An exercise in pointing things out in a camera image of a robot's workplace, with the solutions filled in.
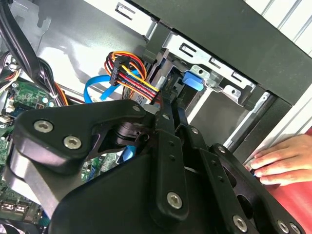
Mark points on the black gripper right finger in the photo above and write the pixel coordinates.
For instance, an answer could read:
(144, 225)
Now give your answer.
(219, 170)

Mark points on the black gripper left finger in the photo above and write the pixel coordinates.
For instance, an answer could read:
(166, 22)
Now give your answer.
(61, 119)

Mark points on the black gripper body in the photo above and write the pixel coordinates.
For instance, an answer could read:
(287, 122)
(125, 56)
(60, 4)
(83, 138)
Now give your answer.
(109, 207)

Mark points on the hard disk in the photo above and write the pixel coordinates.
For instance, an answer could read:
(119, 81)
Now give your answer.
(192, 81)

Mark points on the person's hand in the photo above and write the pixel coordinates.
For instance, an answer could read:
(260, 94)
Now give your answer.
(287, 161)

